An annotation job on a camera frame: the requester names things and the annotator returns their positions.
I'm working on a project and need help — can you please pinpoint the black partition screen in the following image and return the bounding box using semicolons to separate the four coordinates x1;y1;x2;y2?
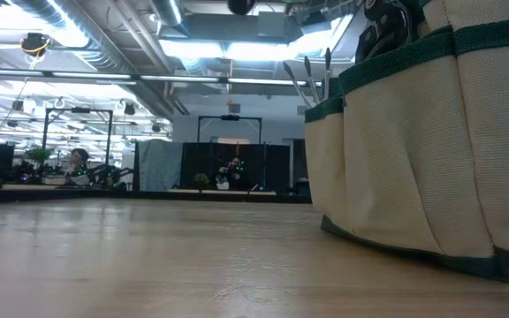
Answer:
179;140;308;192

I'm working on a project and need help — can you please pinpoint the silver ventilation duct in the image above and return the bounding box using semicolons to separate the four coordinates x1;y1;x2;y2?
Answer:
150;0;185;27

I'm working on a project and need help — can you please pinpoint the black gantry frame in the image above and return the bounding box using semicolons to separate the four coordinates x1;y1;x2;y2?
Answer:
42;107;114;165
197;114;263;145

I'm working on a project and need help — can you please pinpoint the yellow ceiling cable reel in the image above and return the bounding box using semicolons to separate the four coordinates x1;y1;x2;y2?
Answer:
19;33;53;59

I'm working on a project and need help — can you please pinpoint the person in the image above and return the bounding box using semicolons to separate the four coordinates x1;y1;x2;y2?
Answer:
217;156;247;191
66;148;92;186

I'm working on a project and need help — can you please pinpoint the gray hanging cloth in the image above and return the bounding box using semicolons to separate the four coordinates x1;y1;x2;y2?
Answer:
133;139;184;193

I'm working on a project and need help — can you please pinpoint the tan green gardening bag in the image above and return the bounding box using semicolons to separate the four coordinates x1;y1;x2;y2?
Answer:
303;0;509;284

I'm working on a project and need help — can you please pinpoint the tall green potted plant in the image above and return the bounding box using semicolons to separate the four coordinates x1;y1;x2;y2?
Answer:
24;148;66;186

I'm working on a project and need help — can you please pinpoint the long ceiling light strip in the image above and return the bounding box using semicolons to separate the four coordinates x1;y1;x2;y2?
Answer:
0;68;324;88

